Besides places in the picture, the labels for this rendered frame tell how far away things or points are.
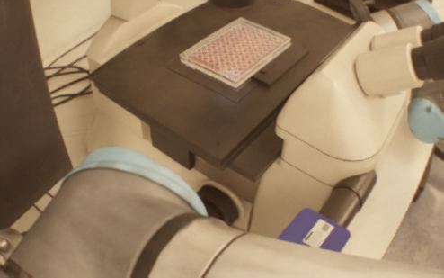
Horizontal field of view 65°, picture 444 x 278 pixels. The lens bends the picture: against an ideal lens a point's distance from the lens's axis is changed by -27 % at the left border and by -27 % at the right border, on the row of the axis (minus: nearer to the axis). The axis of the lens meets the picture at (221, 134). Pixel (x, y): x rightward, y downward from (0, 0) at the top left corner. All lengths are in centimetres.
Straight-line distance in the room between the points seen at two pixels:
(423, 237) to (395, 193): 97
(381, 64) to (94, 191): 29
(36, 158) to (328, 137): 30
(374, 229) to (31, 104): 53
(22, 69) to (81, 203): 21
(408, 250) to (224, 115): 125
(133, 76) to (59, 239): 37
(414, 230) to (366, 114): 128
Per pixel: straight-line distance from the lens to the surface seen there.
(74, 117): 84
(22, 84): 41
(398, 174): 77
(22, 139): 43
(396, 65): 40
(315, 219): 41
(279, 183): 51
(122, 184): 23
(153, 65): 57
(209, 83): 53
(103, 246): 21
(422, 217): 175
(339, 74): 42
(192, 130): 48
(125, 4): 65
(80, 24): 108
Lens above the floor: 129
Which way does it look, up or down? 45 degrees down
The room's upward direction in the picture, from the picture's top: 1 degrees clockwise
